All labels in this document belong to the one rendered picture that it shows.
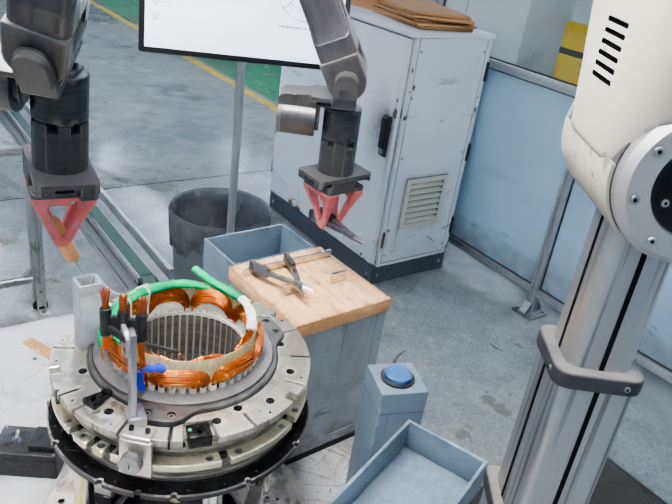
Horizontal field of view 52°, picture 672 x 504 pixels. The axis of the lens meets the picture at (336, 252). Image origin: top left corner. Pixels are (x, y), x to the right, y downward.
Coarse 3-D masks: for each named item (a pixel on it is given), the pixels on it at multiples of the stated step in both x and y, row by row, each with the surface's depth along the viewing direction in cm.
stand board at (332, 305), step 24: (240, 264) 116; (312, 264) 119; (336, 264) 120; (240, 288) 113; (264, 288) 110; (312, 288) 112; (336, 288) 113; (360, 288) 114; (288, 312) 104; (312, 312) 105; (336, 312) 106; (360, 312) 109
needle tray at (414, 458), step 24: (408, 432) 86; (432, 432) 84; (384, 456) 82; (408, 456) 86; (432, 456) 85; (456, 456) 83; (360, 480) 77; (384, 480) 82; (408, 480) 82; (432, 480) 83; (456, 480) 83; (480, 480) 81
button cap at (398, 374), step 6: (390, 366) 99; (396, 366) 99; (402, 366) 99; (384, 372) 98; (390, 372) 98; (396, 372) 98; (402, 372) 98; (408, 372) 98; (390, 378) 97; (396, 378) 97; (402, 378) 97; (408, 378) 97; (402, 384) 97
